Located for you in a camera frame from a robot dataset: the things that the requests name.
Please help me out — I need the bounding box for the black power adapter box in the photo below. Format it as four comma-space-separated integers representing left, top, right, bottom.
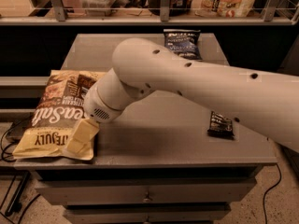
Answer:
6, 123, 26, 142

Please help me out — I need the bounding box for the black floor cable right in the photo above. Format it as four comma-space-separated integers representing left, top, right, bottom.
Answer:
263, 163, 282, 224

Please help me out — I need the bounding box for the grey metal shelf rail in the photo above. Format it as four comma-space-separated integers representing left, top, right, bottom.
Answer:
0, 0, 299, 26

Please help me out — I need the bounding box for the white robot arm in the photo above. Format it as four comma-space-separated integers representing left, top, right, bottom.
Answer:
83, 37, 299, 152

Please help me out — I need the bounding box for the brown sea salt chip bag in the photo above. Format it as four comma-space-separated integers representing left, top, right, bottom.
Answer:
13, 70, 104, 161

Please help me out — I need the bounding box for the black floor cables left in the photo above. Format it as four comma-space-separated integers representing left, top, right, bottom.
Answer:
0, 119, 41, 224

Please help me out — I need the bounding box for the metal drawer knob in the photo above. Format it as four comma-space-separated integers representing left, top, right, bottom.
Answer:
143, 192, 152, 203

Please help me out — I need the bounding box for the colourful snack bag on shelf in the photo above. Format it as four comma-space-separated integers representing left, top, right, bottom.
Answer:
195, 0, 255, 18

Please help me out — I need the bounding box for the black snack bar wrapper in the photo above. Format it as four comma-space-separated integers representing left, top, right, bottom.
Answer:
207, 111, 235, 139

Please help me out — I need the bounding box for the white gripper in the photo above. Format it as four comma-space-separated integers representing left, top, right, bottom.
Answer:
65, 87, 121, 156

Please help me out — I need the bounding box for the blue chip bag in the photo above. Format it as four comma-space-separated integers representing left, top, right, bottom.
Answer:
164, 29, 202, 61

